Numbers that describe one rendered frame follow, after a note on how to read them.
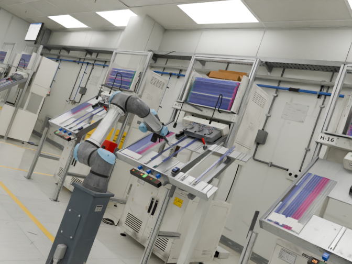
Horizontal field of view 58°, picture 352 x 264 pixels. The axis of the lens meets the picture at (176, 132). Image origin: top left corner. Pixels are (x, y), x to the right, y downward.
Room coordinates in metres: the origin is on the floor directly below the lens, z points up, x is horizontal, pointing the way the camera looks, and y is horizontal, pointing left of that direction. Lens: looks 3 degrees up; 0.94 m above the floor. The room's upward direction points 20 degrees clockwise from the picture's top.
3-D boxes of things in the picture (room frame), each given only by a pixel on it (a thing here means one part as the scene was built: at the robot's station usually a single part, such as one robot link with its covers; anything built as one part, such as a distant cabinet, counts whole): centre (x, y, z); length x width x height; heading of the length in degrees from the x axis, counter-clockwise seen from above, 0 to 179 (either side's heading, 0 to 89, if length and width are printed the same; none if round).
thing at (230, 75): (3.18, -0.34, 1.82); 0.68 x 0.30 x 0.20; 46
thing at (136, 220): (3.01, -0.26, 0.31); 0.70 x 0.65 x 0.62; 46
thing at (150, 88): (4.04, 0.77, 0.95); 1.35 x 0.82 x 1.90; 136
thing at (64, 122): (3.88, 0.90, 0.66); 1.01 x 0.73 x 1.31; 136
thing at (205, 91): (2.88, -0.22, 1.52); 0.51 x 0.13 x 0.27; 46
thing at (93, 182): (1.89, 0.34, 0.60); 0.15 x 0.15 x 0.10
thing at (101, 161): (1.89, 0.35, 0.72); 0.13 x 0.12 x 0.14; 65
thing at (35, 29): (6.16, 3.24, 2.10); 0.58 x 0.14 x 0.41; 46
